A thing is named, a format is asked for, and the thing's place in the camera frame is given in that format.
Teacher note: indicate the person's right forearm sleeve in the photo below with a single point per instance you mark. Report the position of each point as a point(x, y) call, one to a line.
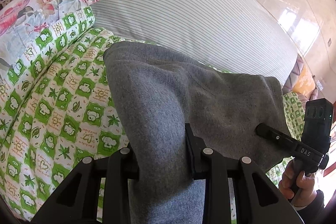
point(313, 212)

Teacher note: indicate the white striped duvet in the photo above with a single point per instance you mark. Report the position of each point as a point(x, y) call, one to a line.
point(234, 35)

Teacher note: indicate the floral pillow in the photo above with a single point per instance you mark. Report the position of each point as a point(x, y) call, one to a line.
point(23, 21)

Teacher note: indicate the person's right hand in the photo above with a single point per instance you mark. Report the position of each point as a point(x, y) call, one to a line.
point(305, 183)

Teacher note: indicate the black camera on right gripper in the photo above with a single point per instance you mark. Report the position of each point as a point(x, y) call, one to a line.
point(318, 120)

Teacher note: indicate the purple plaid pillow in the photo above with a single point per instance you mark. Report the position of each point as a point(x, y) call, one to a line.
point(293, 77)

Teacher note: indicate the green patterned bed sheet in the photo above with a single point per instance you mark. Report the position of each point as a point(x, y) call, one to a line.
point(56, 109)

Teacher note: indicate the grey sweat pants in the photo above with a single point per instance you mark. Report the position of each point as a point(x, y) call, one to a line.
point(156, 92)

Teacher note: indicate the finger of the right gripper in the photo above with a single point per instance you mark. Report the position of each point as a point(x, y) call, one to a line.
point(277, 138)

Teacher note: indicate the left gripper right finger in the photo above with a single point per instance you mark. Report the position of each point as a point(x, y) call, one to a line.
point(236, 191)

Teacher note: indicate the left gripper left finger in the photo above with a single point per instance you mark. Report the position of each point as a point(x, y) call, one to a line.
point(76, 199)

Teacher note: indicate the orange pillow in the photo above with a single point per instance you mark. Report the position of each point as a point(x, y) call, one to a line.
point(305, 84)

